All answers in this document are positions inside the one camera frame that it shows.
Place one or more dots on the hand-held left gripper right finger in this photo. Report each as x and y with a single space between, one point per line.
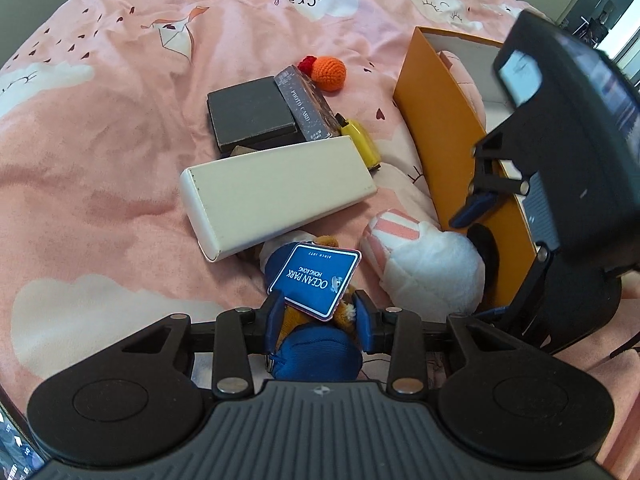
362 322

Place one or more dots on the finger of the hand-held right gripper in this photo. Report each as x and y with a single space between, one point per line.
530 285
472 210

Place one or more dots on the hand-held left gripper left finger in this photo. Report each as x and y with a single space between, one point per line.
275 325

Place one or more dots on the orange plush toy blue tag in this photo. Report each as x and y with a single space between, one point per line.
315 280

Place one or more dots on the white plush toy black ear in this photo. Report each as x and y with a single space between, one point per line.
430 260

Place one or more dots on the orange cardboard box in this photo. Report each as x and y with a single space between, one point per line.
440 125

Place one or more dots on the long white box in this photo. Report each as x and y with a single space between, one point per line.
275 195

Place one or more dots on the dark brown card box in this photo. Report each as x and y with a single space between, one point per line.
305 105

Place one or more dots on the black square box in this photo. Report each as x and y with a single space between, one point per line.
250 110

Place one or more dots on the pink fabric pouch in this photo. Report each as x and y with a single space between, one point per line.
467 85

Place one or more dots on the yellow plastic toy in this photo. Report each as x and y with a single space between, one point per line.
362 142

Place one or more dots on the orange crochet ball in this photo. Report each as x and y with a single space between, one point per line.
327 72

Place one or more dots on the pink printed blanket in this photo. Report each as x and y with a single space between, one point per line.
100 160

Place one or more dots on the smartphone screen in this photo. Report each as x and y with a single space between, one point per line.
15 445

